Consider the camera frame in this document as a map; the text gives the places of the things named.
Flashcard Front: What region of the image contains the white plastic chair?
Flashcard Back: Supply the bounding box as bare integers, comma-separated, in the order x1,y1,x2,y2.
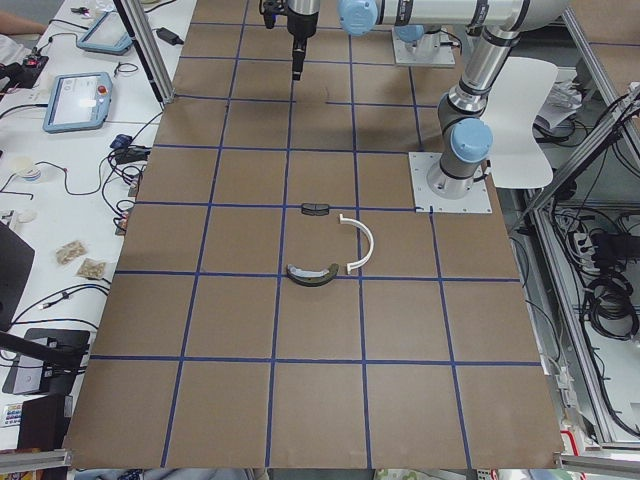
482,56,558,189

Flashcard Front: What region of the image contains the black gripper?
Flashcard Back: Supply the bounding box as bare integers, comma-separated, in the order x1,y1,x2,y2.
286,0,319,81

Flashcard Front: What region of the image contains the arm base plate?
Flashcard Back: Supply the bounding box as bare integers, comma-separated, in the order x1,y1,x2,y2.
392,31,456,68
408,152,492,214

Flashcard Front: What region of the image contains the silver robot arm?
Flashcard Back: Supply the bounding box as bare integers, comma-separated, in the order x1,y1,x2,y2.
337,1,568,199

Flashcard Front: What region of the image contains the black brake pad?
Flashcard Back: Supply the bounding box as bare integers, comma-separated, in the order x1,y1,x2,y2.
300,202,330,216

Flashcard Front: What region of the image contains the aluminium frame post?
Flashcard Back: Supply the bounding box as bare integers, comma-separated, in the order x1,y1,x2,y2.
114,0,175,105

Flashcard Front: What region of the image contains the teach pendant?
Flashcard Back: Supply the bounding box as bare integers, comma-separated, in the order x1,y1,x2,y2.
43,72,112,134
76,11,132,56

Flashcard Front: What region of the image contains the far teach pendant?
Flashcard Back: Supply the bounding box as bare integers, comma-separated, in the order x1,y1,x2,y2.
76,11,132,56

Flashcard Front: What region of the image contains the black power adapter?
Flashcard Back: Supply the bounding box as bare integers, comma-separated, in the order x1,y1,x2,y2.
155,27,184,45

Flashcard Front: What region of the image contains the near teach pendant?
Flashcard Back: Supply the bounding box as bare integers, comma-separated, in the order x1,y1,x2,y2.
43,72,112,134

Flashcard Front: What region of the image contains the white curved plastic part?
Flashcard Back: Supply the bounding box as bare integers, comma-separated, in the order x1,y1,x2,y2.
338,213,375,275

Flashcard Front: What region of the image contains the green curved brake shoe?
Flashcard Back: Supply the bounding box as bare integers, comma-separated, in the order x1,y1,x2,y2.
286,263,339,287

